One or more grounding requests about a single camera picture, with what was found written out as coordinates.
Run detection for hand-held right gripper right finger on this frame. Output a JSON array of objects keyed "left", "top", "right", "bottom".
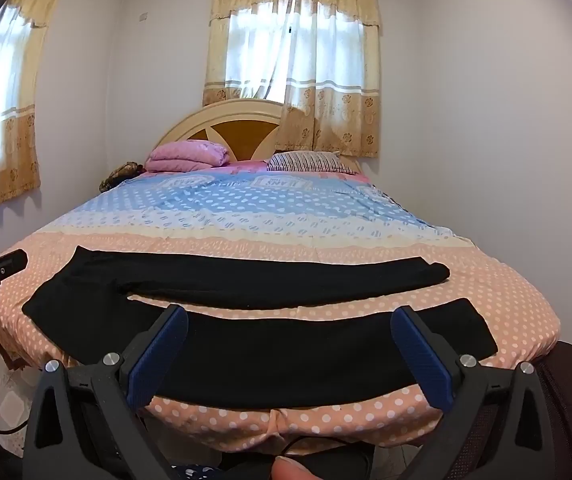
[{"left": 391, "top": 305, "right": 557, "bottom": 480}]

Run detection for polka dot bedspread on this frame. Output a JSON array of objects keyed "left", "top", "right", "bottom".
[{"left": 0, "top": 167, "right": 563, "bottom": 457}]

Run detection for narrow beige floral curtain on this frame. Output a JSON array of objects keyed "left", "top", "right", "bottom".
[{"left": 0, "top": 0, "right": 69, "bottom": 230}]

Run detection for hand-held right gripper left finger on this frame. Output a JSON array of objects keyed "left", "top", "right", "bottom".
[{"left": 23, "top": 305, "right": 189, "bottom": 480}]

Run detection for black pants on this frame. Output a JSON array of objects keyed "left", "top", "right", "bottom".
[{"left": 22, "top": 245, "right": 499, "bottom": 409}]

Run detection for wide beige floral curtain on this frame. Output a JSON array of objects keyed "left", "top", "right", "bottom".
[{"left": 203, "top": 0, "right": 381, "bottom": 158}]

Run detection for folded pink blanket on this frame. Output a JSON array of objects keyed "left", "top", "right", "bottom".
[{"left": 145, "top": 140, "right": 231, "bottom": 173}]

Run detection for brown patterned bag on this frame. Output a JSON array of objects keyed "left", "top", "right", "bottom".
[{"left": 98, "top": 161, "right": 145, "bottom": 194}]

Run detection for person's right hand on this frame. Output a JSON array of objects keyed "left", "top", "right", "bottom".
[{"left": 272, "top": 455, "right": 317, "bottom": 480}]

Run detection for cream wooden headboard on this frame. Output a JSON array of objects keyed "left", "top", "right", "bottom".
[{"left": 157, "top": 98, "right": 361, "bottom": 173}]

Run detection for person's dark dotted clothing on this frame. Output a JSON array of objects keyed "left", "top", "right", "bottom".
[{"left": 481, "top": 340, "right": 572, "bottom": 480}]

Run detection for striped pillow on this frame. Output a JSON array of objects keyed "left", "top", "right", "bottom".
[{"left": 267, "top": 150, "right": 359, "bottom": 176}]

